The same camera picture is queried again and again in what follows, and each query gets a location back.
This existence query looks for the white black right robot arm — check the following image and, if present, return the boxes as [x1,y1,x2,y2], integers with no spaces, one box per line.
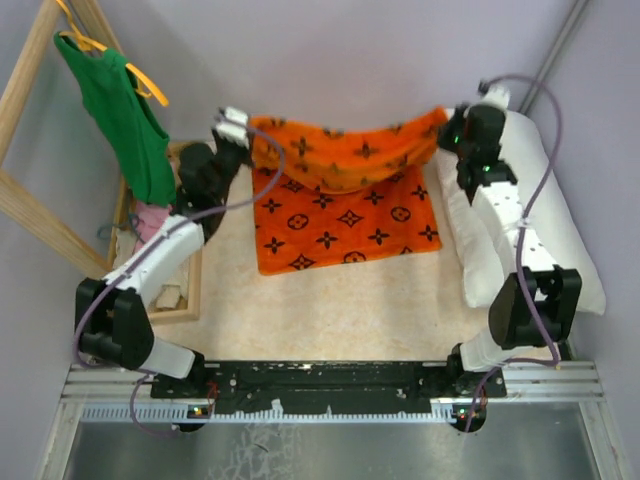
[438,102,582,396]

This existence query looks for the yellow clothes hanger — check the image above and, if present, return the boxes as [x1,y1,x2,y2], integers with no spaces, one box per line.
[53,0,170,107]

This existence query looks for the pink cloth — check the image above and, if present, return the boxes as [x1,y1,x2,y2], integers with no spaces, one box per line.
[133,202,171,253]

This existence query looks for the green tank top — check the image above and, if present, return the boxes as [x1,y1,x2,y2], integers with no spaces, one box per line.
[53,32,176,207]

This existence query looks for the cream cloth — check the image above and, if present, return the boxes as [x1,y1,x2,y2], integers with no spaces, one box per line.
[107,230,195,310]

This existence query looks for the wooden tray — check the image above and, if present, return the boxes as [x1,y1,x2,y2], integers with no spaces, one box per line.
[107,177,202,325]

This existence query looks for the orange patterned pillowcase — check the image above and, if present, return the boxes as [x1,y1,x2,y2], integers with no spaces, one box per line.
[250,107,447,275]

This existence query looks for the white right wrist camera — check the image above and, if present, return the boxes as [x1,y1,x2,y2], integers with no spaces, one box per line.
[478,81,511,110]

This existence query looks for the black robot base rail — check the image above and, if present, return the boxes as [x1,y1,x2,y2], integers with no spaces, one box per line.
[151,360,483,415]

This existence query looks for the grey clothes hanger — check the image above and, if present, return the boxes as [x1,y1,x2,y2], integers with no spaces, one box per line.
[96,213,146,245]

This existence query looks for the wooden clothes rack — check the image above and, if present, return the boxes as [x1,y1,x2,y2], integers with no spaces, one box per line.
[1,1,120,277]

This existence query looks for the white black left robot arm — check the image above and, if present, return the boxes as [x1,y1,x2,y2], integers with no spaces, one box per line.
[73,123,251,397]

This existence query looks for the white pillow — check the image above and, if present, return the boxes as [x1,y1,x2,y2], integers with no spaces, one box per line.
[432,111,606,315]

